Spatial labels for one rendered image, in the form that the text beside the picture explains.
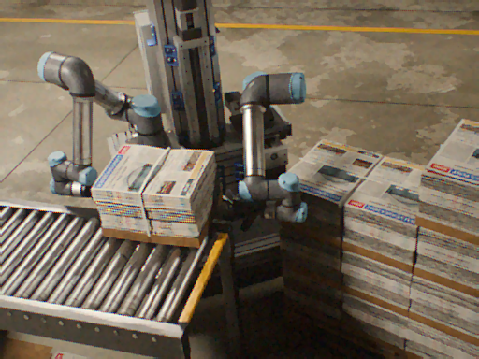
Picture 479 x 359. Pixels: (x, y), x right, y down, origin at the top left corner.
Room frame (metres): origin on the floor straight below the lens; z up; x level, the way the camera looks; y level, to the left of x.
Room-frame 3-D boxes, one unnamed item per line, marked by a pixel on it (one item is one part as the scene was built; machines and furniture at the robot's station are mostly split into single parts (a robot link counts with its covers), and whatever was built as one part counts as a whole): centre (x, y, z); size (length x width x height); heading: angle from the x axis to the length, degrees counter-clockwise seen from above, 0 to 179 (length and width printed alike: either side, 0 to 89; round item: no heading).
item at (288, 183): (1.81, -0.16, 0.92); 0.11 x 0.08 x 0.11; 84
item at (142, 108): (2.38, 0.37, 0.98); 0.13 x 0.12 x 0.14; 54
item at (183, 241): (1.82, 0.19, 0.83); 0.29 x 0.16 x 0.04; 161
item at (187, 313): (1.52, 0.14, 0.81); 0.43 x 0.03 x 0.02; 161
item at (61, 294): (1.69, 0.58, 0.77); 0.47 x 0.05 x 0.05; 161
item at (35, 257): (1.75, 0.77, 0.77); 0.47 x 0.05 x 0.05; 161
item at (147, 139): (2.37, 0.36, 0.87); 0.15 x 0.15 x 0.10
